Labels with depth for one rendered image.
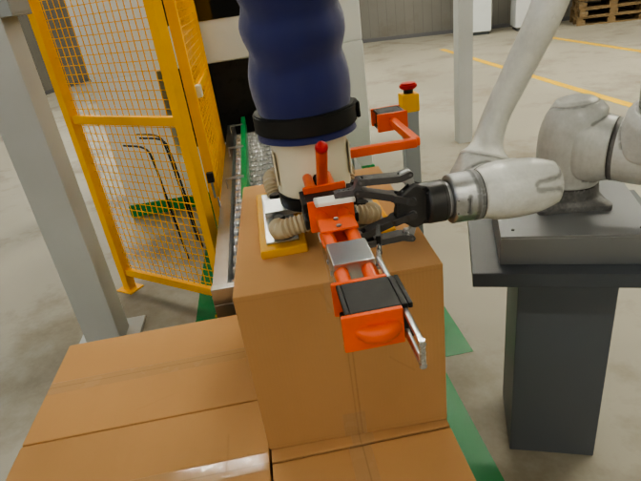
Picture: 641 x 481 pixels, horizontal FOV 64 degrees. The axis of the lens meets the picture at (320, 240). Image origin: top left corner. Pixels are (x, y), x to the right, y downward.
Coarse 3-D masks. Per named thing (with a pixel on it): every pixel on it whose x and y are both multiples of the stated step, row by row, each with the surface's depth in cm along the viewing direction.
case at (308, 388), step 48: (240, 240) 117; (240, 288) 98; (288, 288) 96; (432, 288) 99; (288, 336) 101; (336, 336) 102; (432, 336) 104; (288, 384) 106; (336, 384) 107; (384, 384) 108; (432, 384) 110; (288, 432) 112; (336, 432) 113
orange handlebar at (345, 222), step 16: (400, 128) 133; (384, 144) 122; (400, 144) 122; (416, 144) 123; (304, 176) 109; (320, 224) 85; (336, 224) 85; (352, 224) 84; (336, 240) 81; (336, 272) 72; (368, 272) 71; (368, 336) 59; (384, 336) 59
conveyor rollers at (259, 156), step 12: (252, 132) 366; (252, 144) 341; (264, 144) 334; (240, 156) 317; (252, 156) 317; (264, 156) 310; (240, 168) 295; (252, 168) 293; (264, 168) 294; (240, 180) 277; (252, 180) 277; (240, 192) 261; (240, 204) 245
